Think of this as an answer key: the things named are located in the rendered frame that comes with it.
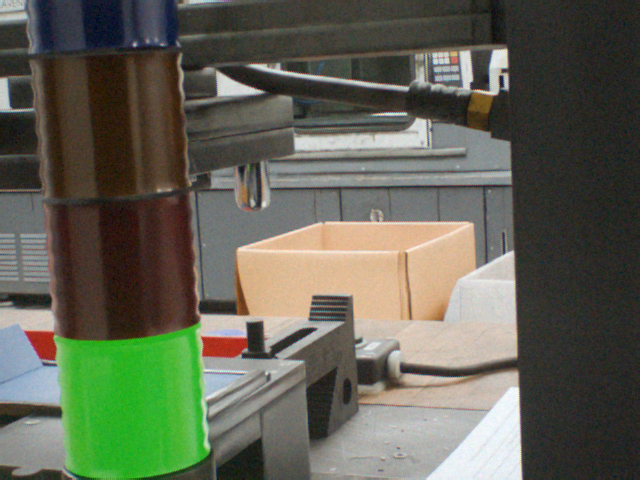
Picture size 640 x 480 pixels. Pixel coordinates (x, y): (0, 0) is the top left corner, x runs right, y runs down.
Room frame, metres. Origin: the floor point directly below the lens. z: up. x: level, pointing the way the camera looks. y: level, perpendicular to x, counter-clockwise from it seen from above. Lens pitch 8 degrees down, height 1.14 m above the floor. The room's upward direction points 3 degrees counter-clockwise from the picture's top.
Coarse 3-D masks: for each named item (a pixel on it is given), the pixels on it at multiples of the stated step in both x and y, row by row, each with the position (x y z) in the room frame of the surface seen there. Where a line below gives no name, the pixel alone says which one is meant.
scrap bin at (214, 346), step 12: (36, 336) 0.91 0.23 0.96; (48, 336) 0.91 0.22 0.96; (204, 336) 0.85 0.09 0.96; (216, 336) 0.85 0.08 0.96; (228, 336) 0.85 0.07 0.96; (240, 336) 0.85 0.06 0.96; (36, 348) 0.91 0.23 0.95; (48, 348) 0.91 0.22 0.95; (204, 348) 0.85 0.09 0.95; (216, 348) 0.85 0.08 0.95; (228, 348) 0.85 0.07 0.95; (240, 348) 0.84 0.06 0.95; (48, 360) 0.91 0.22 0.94
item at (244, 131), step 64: (256, 0) 0.51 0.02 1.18; (320, 0) 0.50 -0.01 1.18; (384, 0) 0.49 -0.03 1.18; (448, 0) 0.48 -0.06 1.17; (0, 64) 0.56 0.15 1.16; (192, 64) 0.52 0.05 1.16; (0, 128) 0.52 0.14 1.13; (192, 128) 0.54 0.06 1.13; (256, 128) 0.61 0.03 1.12; (256, 192) 0.63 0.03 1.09
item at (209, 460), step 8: (208, 456) 0.29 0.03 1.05; (64, 464) 0.29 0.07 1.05; (192, 464) 0.28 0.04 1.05; (200, 464) 0.28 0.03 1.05; (208, 464) 0.29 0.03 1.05; (64, 472) 0.28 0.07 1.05; (72, 472) 0.28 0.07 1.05; (176, 472) 0.28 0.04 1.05; (184, 472) 0.28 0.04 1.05; (192, 472) 0.28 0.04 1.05; (200, 472) 0.28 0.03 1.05; (208, 472) 0.29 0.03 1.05
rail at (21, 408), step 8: (0, 400) 0.59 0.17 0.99; (8, 400) 0.58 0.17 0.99; (16, 400) 0.58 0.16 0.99; (0, 408) 0.58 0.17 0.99; (8, 408) 0.58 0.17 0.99; (16, 408) 0.58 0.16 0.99; (24, 408) 0.58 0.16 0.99; (32, 408) 0.57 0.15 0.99; (40, 408) 0.57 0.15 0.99; (48, 408) 0.57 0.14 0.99; (56, 408) 0.57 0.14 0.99; (0, 416) 0.58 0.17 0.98; (8, 416) 0.58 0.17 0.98; (16, 416) 0.58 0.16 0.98; (0, 424) 0.58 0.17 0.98; (8, 424) 0.58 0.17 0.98
